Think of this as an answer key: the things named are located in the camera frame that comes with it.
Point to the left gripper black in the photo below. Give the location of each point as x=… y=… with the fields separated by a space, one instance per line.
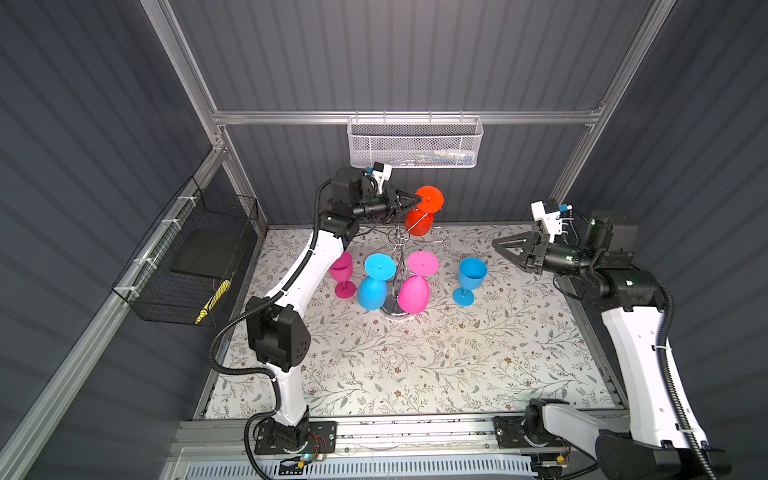
x=391 y=202

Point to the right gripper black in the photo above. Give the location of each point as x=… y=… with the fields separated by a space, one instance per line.
x=535 y=252

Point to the red wine glass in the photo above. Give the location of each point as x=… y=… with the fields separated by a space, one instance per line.
x=419 y=219

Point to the blue wine glass back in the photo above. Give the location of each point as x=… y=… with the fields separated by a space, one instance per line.
x=471 y=274

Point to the blue wine glass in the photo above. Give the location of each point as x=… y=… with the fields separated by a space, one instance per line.
x=373 y=290
x=471 y=274

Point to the pink wine glass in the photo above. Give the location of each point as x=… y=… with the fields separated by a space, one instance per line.
x=415 y=291
x=341 y=271

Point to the pink wine glass front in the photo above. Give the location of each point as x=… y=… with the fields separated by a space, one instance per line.
x=415 y=291

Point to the blue wine glass front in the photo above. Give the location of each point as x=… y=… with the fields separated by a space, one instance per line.
x=373 y=290

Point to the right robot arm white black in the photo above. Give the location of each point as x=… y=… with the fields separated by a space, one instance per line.
x=662 y=439

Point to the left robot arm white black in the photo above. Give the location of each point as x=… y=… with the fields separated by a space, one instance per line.
x=275 y=323

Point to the chrome wine glass rack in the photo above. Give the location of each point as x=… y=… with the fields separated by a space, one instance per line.
x=401 y=238

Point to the items in white basket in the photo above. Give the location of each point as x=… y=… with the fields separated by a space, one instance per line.
x=445 y=158

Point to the yellow black object in basket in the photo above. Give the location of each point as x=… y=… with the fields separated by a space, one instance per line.
x=213 y=300

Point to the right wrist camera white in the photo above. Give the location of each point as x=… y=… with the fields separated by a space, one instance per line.
x=549 y=214

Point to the white mesh wall basket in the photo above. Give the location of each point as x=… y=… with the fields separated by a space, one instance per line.
x=383 y=138

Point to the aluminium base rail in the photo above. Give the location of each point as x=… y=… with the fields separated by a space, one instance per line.
x=474 y=432

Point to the black wire wall basket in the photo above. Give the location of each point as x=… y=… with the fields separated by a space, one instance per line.
x=211 y=236

